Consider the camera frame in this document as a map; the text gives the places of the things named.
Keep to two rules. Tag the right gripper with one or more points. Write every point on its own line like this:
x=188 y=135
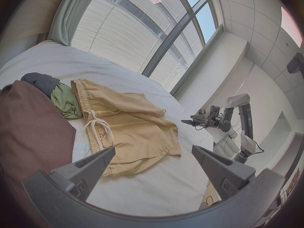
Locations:
x=200 y=122

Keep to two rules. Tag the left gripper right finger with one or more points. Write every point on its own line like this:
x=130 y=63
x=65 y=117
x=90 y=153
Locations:
x=220 y=170

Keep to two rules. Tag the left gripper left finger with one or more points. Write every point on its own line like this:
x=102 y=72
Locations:
x=90 y=166

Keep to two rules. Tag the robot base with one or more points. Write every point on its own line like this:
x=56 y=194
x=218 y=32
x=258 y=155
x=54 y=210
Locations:
x=225 y=146

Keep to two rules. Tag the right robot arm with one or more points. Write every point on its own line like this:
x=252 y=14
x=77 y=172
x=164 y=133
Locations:
x=245 y=120

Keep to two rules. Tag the beige shorts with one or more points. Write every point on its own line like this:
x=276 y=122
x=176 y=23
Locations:
x=133 y=132

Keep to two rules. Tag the brown garment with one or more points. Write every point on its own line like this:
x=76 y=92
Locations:
x=30 y=132

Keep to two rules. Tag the green garment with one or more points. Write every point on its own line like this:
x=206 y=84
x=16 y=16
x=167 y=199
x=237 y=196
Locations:
x=64 y=101

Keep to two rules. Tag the dark grey garment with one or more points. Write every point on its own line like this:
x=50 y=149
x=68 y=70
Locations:
x=40 y=81

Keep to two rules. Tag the window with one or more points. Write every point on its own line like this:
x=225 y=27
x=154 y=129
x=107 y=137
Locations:
x=133 y=32

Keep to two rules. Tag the blue-green curtain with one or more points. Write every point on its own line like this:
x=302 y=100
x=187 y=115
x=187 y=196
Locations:
x=62 y=25

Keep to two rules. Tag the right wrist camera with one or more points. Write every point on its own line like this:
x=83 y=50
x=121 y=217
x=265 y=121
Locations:
x=202 y=112

